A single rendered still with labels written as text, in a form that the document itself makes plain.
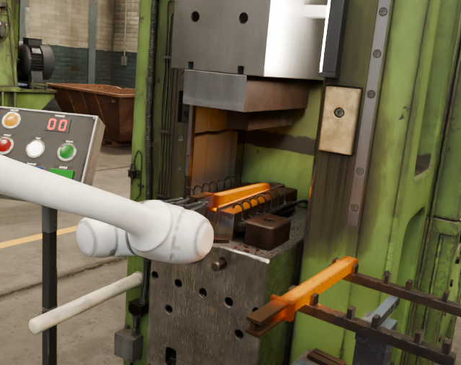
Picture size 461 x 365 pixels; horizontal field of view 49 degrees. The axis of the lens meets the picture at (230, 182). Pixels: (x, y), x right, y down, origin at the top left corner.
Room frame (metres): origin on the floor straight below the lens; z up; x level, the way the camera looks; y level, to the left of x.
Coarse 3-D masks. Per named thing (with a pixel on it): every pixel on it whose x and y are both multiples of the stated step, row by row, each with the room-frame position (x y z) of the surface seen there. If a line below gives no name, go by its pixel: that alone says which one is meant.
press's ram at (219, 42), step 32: (192, 0) 1.42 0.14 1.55; (224, 0) 1.37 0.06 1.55; (256, 0) 1.32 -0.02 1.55; (288, 0) 1.38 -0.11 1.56; (320, 0) 1.57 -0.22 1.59; (192, 32) 1.42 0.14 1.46; (224, 32) 1.37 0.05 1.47; (256, 32) 1.32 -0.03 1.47; (288, 32) 1.40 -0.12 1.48; (320, 32) 1.59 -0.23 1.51; (192, 64) 1.44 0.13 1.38; (224, 64) 1.36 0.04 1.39; (256, 64) 1.31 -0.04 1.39; (288, 64) 1.42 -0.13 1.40; (320, 64) 1.62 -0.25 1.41
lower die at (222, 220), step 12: (216, 192) 1.60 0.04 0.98; (264, 192) 1.58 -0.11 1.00; (288, 192) 1.63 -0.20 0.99; (228, 204) 1.39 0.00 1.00; (252, 204) 1.44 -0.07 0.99; (264, 204) 1.48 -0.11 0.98; (204, 216) 1.38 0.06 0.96; (216, 216) 1.36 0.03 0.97; (228, 216) 1.34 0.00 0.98; (240, 216) 1.36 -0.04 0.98; (252, 216) 1.42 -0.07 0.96; (216, 228) 1.35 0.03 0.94; (228, 228) 1.33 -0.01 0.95
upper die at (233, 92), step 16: (192, 80) 1.41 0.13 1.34; (208, 80) 1.39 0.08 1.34; (224, 80) 1.36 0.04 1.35; (240, 80) 1.34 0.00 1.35; (256, 80) 1.37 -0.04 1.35; (272, 80) 1.45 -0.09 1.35; (288, 80) 1.55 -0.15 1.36; (304, 80) 1.65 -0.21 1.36; (192, 96) 1.41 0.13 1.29; (208, 96) 1.38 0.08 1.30; (224, 96) 1.36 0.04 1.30; (240, 96) 1.33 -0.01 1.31; (256, 96) 1.38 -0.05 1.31; (272, 96) 1.46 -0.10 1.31; (288, 96) 1.56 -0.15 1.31; (304, 96) 1.66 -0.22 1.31
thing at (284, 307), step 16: (320, 272) 0.99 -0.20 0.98; (336, 272) 1.00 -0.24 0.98; (304, 288) 0.90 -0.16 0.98; (320, 288) 0.93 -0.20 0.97; (272, 304) 0.82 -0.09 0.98; (288, 304) 0.82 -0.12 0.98; (304, 304) 0.88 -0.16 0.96; (256, 320) 0.75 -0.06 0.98; (272, 320) 0.80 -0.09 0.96; (288, 320) 0.82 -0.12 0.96; (256, 336) 0.75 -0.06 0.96
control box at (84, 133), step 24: (0, 120) 1.56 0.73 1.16; (24, 120) 1.56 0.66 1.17; (48, 120) 1.55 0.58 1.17; (72, 120) 1.55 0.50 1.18; (96, 120) 1.55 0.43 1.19; (24, 144) 1.52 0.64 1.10; (48, 144) 1.52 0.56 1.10; (72, 144) 1.51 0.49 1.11; (96, 144) 1.55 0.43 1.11; (48, 168) 1.48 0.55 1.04; (72, 168) 1.47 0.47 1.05
